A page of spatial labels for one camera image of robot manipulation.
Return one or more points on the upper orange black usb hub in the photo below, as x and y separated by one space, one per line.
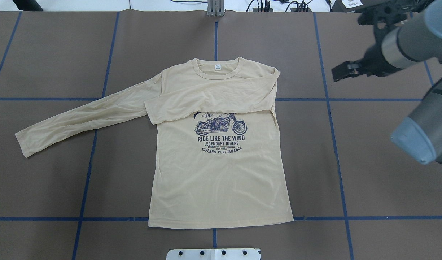
263 6

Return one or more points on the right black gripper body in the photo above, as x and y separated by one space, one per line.
374 60

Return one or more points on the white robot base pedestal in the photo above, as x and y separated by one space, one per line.
215 254

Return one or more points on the lower orange black usb hub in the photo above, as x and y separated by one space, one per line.
299 6

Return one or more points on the beige long sleeve graphic shirt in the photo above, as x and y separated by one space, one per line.
218 154

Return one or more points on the aluminium frame post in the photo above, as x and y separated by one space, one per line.
215 8

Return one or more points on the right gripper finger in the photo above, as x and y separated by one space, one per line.
347 69

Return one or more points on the black labelled box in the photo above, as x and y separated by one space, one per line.
347 6

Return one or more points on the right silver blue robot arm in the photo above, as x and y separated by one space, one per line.
405 39

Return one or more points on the orange black usb hub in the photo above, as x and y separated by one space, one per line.
299 6
263 6

